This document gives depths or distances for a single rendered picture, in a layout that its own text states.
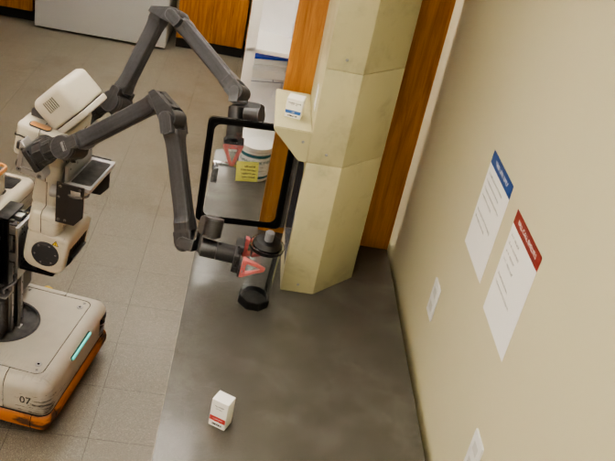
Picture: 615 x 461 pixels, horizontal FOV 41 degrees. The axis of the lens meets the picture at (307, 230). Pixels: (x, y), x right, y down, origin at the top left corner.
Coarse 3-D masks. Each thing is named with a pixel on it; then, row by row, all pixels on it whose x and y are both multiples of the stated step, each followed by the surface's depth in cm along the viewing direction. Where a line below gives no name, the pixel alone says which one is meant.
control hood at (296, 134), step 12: (276, 96) 265; (276, 108) 256; (276, 120) 248; (288, 120) 249; (300, 120) 251; (276, 132) 245; (288, 132) 244; (300, 132) 244; (288, 144) 246; (300, 144) 246; (300, 156) 248
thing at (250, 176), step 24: (216, 144) 277; (240, 144) 278; (264, 144) 279; (240, 168) 283; (264, 168) 283; (216, 192) 286; (240, 192) 287; (264, 192) 288; (216, 216) 291; (240, 216) 292; (264, 216) 293
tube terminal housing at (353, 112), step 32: (320, 64) 253; (320, 96) 239; (352, 96) 239; (384, 96) 249; (320, 128) 244; (352, 128) 245; (384, 128) 257; (320, 160) 249; (352, 160) 253; (320, 192) 255; (352, 192) 262; (320, 224) 260; (352, 224) 271; (288, 256) 266; (320, 256) 266; (352, 256) 281; (288, 288) 272; (320, 288) 276
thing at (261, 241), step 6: (264, 234) 253; (270, 234) 248; (258, 240) 249; (264, 240) 250; (270, 240) 249; (276, 240) 252; (258, 246) 248; (264, 246) 248; (270, 246) 248; (276, 246) 249; (282, 246) 252
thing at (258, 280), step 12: (252, 240) 251; (252, 252) 251; (264, 252) 247; (276, 252) 249; (264, 264) 250; (276, 264) 253; (252, 276) 253; (264, 276) 253; (252, 288) 255; (264, 288) 256; (252, 300) 257; (264, 300) 259
